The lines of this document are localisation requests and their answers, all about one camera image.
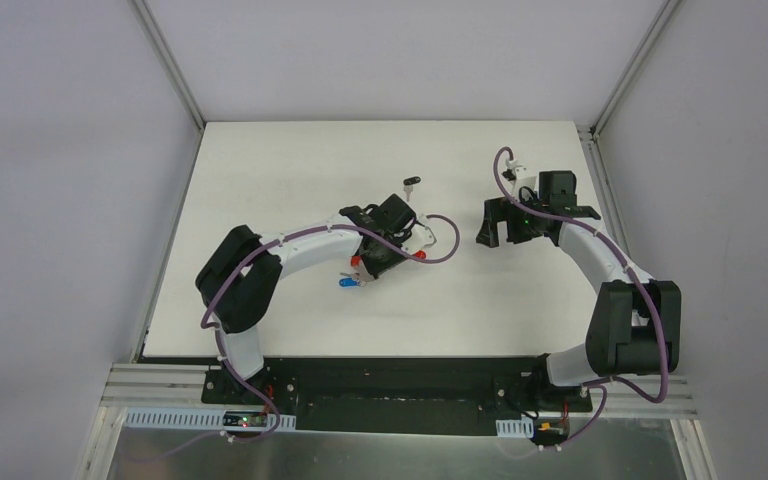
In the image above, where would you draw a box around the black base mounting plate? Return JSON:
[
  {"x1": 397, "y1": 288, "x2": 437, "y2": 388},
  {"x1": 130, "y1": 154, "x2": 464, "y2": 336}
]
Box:
[{"x1": 201, "y1": 356, "x2": 592, "y2": 436}]

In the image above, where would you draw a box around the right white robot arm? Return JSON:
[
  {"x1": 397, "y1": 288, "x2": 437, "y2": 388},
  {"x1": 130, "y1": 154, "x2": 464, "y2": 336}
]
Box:
[{"x1": 476, "y1": 167, "x2": 682, "y2": 410}]

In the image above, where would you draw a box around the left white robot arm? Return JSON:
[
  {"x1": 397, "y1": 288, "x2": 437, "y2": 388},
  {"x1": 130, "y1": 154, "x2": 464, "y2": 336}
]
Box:
[{"x1": 195, "y1": 194, "x2": 434, "y2": 405}]

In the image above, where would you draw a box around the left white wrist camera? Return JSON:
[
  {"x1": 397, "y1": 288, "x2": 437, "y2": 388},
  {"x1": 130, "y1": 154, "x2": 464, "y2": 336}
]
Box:
[{"x1": 403, "y1": 220, "x2": 437, "y2": 254}]

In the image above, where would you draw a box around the aluminium frame rail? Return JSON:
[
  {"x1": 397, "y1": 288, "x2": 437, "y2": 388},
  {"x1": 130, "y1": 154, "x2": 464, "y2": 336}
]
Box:
[{"x1": 100, "y1": 363, "x2": 699, "y2": 420}]

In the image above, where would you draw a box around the black-headed loose key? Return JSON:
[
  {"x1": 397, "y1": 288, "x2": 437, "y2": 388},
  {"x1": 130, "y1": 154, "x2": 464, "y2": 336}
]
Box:
[{"x1": 402, "y1": 176, "x2": 421, "y2": 203}]

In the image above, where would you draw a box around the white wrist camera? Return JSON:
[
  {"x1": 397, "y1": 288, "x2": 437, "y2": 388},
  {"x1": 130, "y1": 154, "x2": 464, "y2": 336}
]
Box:
[
  {"x1": 502, "y1": 159, "x2": 537, "y2": 202},
  {"x1": 403, "y1": 220, "x2": 437, "y2": 254}
]

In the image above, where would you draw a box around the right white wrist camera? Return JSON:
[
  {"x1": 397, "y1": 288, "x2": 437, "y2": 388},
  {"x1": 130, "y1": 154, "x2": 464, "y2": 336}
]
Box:
[{"x1": 502, "y1": 159, "x2": 537, "y2": 202}]

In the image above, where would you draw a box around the keyring with coloured keys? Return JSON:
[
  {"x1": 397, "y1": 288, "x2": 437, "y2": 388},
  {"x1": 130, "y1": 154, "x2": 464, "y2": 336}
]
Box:
[{"x1": 338, "y1": 251, "x2": 427, "y2": 288}]

